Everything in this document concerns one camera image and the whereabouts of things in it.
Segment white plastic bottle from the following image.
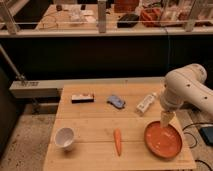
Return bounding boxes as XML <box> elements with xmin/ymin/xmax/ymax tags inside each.
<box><xmin>136</xmin><ymin>92</ymin><xmax>157</xmax><ymax>115</ymax></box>

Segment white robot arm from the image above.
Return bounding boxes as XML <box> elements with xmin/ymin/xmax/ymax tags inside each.
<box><xmin>159</xmin><ymin>64</ymin><xmax>213</xmax><ymax>127</ymax></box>

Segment white ceramic bowl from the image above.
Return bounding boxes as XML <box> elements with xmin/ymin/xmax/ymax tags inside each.
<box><xmin>54</xmin><ymin>127</ymin><xmax>74</xmax><ymax>150</ymax></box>

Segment orange plate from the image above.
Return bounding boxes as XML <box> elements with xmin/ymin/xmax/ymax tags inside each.
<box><xmin>144</xmin><ymin>121</ymin><xmax>182</xmax><ymax>159</ymax></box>

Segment dark box on floor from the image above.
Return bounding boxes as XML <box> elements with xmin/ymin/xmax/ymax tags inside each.
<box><xmin>199</xmin><ymin>126</ymin><xmax>213</xmax><ymax>146</ymax></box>

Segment orange carrot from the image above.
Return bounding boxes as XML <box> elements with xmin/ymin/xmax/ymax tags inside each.
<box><xmin>114</xmin><ymin>129</ymin><xmax>122</xmax><ymax>156</ymax></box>

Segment blue crumpled cloth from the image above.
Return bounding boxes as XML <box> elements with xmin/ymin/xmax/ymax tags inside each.
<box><xmin>107</xmin><ymin>95</ymin><xmax>125</xmax><ymax>109</ymax></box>

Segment red basket on shelf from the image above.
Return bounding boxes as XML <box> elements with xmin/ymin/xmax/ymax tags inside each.
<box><xmin>140</xmin><ymin>7</ymin><xmax>161</xmax><ymax>27</ymax></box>

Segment black bag on shelf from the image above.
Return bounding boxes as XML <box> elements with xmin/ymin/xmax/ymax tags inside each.
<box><xmin>117</xmin><ymin>13</ymin><xmax>139</xmax><ymax>28</ymax></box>

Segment black floor cable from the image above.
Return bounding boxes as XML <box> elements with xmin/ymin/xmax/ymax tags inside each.
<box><xmin>181</xmin><ymin>122</ymin><xmax>213</xmax><ymax>171</ymax></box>

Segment grey metal rail beam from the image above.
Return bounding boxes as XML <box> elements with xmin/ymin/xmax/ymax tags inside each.
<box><xmin>9</xmin><ymin>77</ymin><xmax>164</xmax><ymax>98</ymax></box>

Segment white shelf post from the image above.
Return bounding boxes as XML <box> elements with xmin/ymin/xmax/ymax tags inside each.
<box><xmin>98</xmin><ymin>0</ymin><xmax>106</xmax><ymax>33</ymax></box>

